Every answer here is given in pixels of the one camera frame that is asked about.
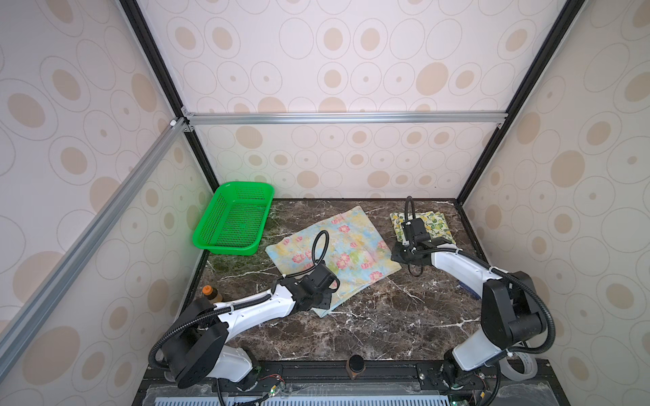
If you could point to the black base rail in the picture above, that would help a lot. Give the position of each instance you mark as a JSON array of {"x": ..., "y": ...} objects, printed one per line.
[{"x": 386, "y": 382}]

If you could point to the silver aluminium rail left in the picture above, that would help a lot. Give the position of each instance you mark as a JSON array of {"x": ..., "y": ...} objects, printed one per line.
[{"x": 27, "y": 323}]

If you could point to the black corner frame post left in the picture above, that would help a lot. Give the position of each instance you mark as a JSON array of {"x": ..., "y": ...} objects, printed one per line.
[{"x": 144, "y": 36}]

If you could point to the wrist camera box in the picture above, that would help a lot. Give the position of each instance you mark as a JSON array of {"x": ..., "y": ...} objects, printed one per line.
[
  {"x": 322, "y": 280},
  {"x": 415, "y": 232}
]

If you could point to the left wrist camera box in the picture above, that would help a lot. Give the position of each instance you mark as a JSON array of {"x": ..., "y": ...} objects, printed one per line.
[{"x": 322, "y": 280}]

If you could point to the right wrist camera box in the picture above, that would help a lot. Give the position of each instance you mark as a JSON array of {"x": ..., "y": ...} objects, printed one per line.
[{"x": 415, "y": 232}]

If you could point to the green plastic basket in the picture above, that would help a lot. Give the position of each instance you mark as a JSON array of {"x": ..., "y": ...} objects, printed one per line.
[{"x": 235, "y": 219}]

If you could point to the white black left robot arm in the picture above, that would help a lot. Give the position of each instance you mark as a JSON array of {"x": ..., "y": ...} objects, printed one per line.
[{"x": 195, "y": 347}]

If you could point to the black corner frame post right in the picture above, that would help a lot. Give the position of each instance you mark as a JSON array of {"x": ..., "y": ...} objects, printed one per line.
[{"x": 550, "y": 45}]

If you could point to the silver aluminium rail back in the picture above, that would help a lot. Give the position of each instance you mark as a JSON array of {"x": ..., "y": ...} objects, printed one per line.
[{"x": 345, "y": 118}]

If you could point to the floral pastel skirt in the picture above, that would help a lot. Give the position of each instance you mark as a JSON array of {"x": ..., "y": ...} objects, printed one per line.
[{"x": 357, "y": 253}]

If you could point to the black corner frame post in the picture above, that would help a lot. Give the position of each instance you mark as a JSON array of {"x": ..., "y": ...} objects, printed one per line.
[
  {"x": 144, "y": 36},
  {"x": 550, "y": 45}
]

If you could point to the lemon print green skirt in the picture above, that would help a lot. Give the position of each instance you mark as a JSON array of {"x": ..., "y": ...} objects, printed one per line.
[{"x": 435, "y": 224}]

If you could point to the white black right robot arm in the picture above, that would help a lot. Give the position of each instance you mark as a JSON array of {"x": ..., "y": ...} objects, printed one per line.
[{"x": 514, "y": 318}]

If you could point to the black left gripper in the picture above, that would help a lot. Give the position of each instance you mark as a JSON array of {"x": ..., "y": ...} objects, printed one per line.
[{"x": 327, "y": 299}]

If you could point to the silver aluminium rail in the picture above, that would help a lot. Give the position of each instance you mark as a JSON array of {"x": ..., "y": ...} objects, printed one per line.
[
  {"x": 27, "y": 323},
  {"x": 345, "y": 118}
]

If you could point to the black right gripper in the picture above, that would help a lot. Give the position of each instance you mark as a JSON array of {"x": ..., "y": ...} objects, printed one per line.
[{"x": 396, "y": 253}]

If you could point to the brown cylindrical knob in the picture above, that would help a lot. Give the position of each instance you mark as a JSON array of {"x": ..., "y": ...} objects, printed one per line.
[{"x": 355, "y": 366}]

